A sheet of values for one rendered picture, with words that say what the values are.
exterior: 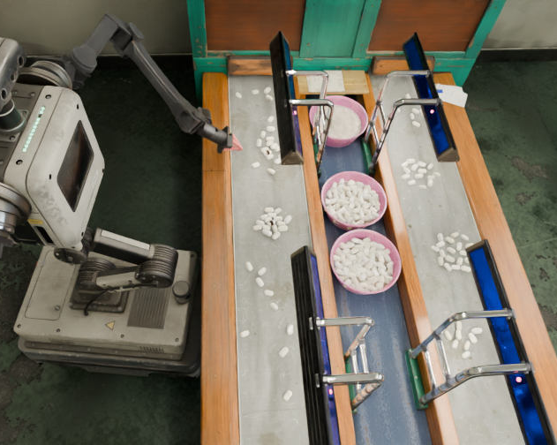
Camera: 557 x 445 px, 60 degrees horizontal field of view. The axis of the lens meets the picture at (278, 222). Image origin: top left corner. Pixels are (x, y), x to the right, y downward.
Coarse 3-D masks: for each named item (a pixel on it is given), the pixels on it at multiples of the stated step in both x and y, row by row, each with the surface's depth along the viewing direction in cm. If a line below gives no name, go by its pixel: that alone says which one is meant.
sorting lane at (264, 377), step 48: (240, 144) 209; (240, 192) 195; (288, 192) 197; (240, 240) 184; (288, 240) 186; (240, 288) 174; (288, 288) 175; (240, 336) 165; (288, 336) 166; (240, 384) 157; (288, 384) 158; (240, 432) 149; (288, 432) 150
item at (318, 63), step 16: (208, 64) 224; (224, 64) 225; (304, 64) 228; (320, 64) 229; (336, 64) 230; (352, 64) 230; (368, 64) 231; (448, 64) 235; (464, 64) 236; (464, 80) 245
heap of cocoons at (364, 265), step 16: (352, 240) 187; (368, 240) 188; (336, 256) 183; (352, 256) 183; (368, 256) 185; (384, 256) 185; (336, 272) 180; (352, 272) 181; (368, 272) 180; (384, 272) 181; (368, 288) 178
